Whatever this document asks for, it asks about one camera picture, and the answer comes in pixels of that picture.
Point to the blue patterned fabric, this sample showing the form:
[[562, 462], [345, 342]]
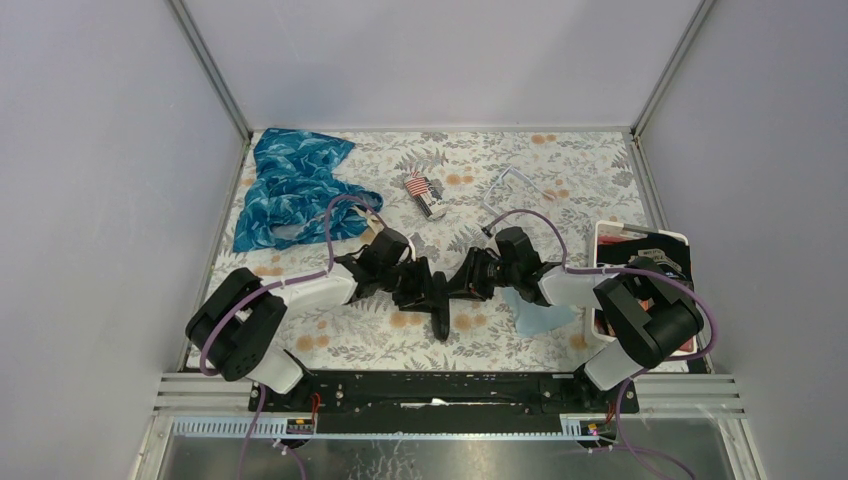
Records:
[[295, 198]]

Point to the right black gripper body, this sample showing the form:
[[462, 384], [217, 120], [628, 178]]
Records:
[[507, 274]]

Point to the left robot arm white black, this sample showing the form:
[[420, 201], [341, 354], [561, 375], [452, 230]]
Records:
[[235, 327]]

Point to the flag pattern glasses case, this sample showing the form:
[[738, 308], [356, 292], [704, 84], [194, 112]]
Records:
[[425, 196]]

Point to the white storage bin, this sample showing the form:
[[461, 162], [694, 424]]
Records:
[[599, 242]]

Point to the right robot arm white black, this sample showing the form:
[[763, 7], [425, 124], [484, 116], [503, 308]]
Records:
[[651, 315]]

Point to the large light blue cloth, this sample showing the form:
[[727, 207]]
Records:
[[531, 320]]

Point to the black glasses case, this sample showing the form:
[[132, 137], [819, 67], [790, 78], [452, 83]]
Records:
[[439, 307]]

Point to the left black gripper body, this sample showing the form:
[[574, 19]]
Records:
[[385, 277]]

